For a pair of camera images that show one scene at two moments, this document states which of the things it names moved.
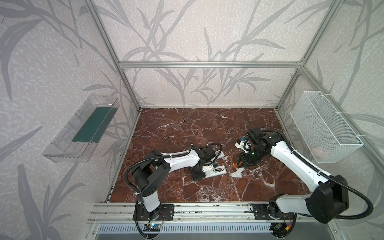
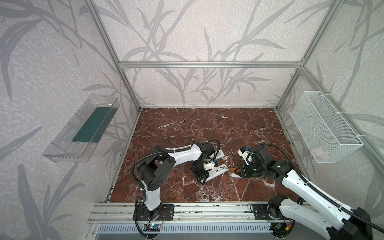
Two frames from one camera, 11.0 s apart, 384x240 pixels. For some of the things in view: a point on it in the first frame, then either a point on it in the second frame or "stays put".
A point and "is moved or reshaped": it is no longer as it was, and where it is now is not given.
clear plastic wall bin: x=76 y=141 stays put
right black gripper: x=248 y=159 to x=244 y=170
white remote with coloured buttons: x=238 y=173 is moved or reshaped
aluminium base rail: x=192 y=213 stays put
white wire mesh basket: x=324 y=134 stays put
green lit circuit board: x=152 y=227 stays put
